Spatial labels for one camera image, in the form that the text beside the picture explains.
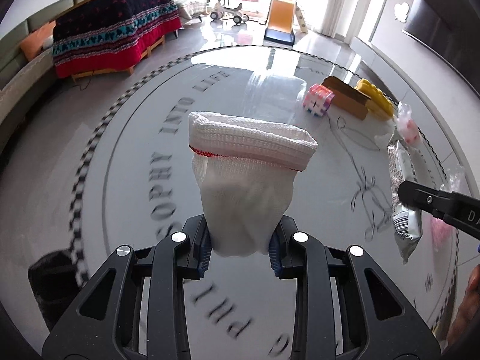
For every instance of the yellow foam sponge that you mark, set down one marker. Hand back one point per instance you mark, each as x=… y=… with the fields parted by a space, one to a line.
x=378 y=104

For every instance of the pink white patterned box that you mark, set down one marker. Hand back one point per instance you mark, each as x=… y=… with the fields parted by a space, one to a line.
x=318 y=100

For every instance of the table with colourful blanket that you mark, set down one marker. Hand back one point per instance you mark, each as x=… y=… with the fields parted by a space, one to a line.
x=99 y=35

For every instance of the person's right hand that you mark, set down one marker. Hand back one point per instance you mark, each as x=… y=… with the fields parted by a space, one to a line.
x=467 y=309

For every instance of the silver snack wrapper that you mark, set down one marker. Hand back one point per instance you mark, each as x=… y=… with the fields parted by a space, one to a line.
x=407 y=219

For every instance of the black television screen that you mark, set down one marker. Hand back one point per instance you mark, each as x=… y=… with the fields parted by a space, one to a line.
x=450 y=28

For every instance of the orange cushion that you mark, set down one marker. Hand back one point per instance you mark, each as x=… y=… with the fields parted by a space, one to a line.
x=38 y=41

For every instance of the brown cardboard piece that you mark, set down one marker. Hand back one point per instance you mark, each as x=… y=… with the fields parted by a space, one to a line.
x=347 y=98

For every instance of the green grey sofa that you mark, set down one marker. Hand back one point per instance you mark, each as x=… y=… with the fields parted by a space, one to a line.
x=19 y=76

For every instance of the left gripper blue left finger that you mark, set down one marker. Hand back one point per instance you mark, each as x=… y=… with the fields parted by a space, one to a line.
x=133 y=306

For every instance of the white knitted cloth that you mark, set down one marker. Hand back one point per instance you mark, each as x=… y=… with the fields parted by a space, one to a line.
x=245 y=169

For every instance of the white ride-on toy car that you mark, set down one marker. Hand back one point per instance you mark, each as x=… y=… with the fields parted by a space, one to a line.
x=222 y=12

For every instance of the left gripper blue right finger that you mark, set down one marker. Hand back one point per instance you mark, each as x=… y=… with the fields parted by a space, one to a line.
x=346 y=306

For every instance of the white wall decoration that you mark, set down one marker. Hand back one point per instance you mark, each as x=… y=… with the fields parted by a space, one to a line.
x=401 y=10

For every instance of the pink white plastic bag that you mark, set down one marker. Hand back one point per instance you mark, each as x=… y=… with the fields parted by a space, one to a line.
x=407 y=127

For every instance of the black trash bag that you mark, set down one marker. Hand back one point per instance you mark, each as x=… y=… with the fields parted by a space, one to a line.
x=53 y=280

